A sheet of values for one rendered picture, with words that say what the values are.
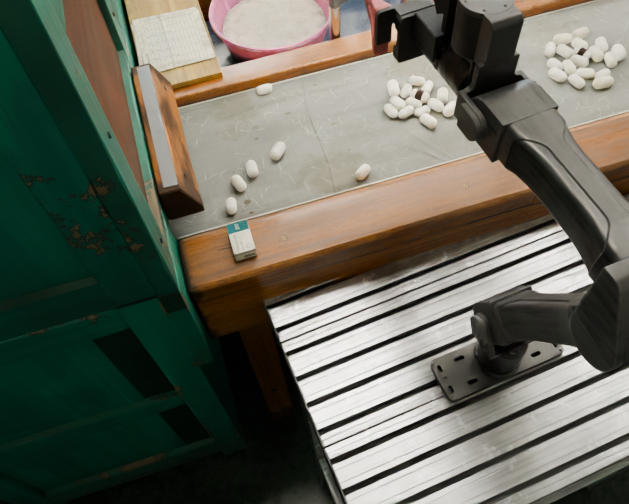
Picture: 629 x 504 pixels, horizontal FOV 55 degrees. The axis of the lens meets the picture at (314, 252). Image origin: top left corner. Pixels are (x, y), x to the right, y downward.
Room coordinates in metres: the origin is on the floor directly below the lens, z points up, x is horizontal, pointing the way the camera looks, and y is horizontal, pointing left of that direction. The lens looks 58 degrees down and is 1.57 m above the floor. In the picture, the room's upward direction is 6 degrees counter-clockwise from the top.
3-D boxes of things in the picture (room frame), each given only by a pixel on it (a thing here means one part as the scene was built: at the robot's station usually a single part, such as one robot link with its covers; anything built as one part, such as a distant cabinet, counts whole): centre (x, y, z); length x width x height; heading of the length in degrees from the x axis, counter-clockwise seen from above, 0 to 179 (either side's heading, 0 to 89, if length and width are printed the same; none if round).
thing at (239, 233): (0.53, 0.11, 0.78); 0.06 x 0.04 x 0.02; 13
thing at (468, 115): (0.50, -0.21, 1.12); 0.12 x 0.09 x 0.12; 18
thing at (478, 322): (0.34, -0.26, 0.77); 0.09 x 0.06 x 0.06; 108
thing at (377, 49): (0.65, -0.13, 1.07); 0.09 x 0.07 x 0.07; 18
